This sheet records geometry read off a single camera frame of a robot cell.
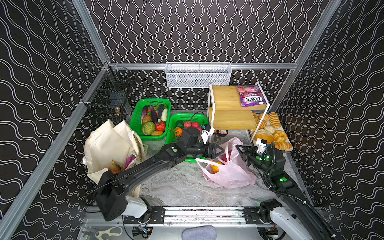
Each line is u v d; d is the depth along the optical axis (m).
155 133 1.00
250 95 0.78
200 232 0.67
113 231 0.70
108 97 0.90
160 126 1.03
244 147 0.73
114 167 0.80
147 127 1.00
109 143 0.80
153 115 1.13
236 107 0.78
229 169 0.72
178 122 1.08
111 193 0.40
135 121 1.06
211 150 0.63
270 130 1.03
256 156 0.65
